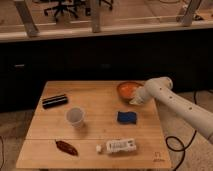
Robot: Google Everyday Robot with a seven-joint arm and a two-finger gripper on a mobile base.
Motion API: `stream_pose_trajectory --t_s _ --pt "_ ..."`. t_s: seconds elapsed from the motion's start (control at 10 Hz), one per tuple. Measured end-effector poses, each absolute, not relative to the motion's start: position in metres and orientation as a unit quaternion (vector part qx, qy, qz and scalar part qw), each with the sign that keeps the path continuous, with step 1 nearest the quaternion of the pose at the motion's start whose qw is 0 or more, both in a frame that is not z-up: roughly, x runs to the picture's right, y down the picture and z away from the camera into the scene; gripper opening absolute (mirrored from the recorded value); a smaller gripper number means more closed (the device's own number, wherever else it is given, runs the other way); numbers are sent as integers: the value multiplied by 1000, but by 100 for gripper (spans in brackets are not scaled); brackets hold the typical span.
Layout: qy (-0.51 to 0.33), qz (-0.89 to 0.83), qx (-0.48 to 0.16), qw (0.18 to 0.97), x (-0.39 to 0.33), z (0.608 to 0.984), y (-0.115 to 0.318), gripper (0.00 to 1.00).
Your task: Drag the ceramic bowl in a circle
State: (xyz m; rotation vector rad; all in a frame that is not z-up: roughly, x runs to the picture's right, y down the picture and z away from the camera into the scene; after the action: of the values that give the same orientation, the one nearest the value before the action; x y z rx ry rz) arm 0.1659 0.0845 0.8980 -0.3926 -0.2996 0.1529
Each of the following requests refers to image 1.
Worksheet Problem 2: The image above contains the blue sponge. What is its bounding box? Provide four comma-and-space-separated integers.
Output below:
117, 111, 137, 124

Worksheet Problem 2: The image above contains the black cable on floor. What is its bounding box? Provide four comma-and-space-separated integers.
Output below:
164, 89, 199, 171

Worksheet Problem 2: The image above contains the white plastic cup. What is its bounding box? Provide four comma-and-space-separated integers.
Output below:
66, 107, 85, 128

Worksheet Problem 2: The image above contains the orange ceramic bowl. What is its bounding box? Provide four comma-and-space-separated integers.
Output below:
117, 82, 142, 102

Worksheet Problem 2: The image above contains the wooden table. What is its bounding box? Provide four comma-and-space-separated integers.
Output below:
16, 81, 171, 169

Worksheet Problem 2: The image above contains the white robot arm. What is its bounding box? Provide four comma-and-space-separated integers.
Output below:
130, 77, 213, 144

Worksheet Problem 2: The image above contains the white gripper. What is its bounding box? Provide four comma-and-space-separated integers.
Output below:
130, 87, 146, 105

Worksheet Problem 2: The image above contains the black office chair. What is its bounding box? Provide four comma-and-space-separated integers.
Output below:
44, 0, 78, 19

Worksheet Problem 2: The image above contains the white plastic bottle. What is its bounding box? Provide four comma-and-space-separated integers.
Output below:
105, 138, 137, 154

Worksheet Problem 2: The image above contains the black rectangular case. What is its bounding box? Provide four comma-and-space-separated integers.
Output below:
42, 94, 68, 109

